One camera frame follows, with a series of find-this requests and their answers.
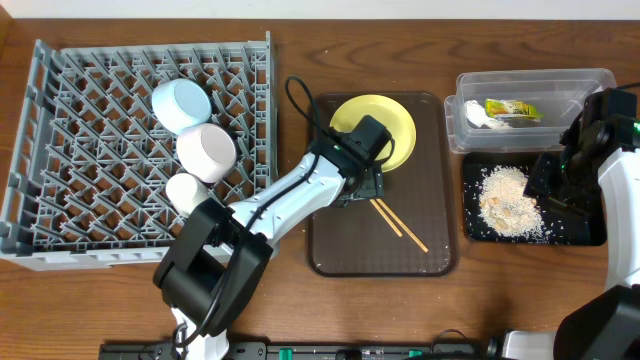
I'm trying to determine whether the wooden chopstick with pattern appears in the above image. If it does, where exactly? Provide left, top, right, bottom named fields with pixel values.
left=376, top=199, right=429, bottom=253

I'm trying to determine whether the yellow plate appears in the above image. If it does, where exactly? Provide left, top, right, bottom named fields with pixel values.
left=329, top=94, right=417, bottom=172

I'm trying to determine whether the green snack wrapper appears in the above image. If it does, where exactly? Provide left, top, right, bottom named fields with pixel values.
left=485, top=99, right=543, bottom=121

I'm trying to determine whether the small pale green cup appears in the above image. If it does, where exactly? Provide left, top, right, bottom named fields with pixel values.
left=165, top=173, right=209, bottom=217

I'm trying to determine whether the light blue bowl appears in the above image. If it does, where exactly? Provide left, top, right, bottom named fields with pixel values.
left=151, top=79, right=212, bottom=135

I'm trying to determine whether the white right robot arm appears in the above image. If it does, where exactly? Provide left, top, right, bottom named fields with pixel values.
left=499, top=125, right=639, bottom=360

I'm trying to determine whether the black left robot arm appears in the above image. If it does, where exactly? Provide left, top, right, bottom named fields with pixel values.
left=153, top=141, right=383, bottom=359

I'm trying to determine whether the clear plastic waste bin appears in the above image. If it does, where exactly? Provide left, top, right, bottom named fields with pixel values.
left=444, top=68, right=616, bottom=153

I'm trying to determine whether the black waste tray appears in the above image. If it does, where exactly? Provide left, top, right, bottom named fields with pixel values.
left=462, top=152, right=606, bottom=246

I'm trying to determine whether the grey plastic dishwasher rack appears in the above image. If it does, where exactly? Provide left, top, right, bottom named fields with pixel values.
left=1, top=39, right=277, bottom=271

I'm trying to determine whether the dark brown serving tray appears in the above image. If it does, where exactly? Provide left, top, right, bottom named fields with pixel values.
left=306, top=92, right=458, bottom=278

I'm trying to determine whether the food scraps pile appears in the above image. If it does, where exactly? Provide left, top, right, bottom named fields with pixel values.
left=463, top=165, right=551, bottom=243

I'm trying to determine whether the crumpled white tissue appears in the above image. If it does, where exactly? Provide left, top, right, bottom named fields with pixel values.
left=464, top=100, right=511, bottom=130

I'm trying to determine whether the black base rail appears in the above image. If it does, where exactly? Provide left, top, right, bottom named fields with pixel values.
left=98, top=342, right=488, bottom=360

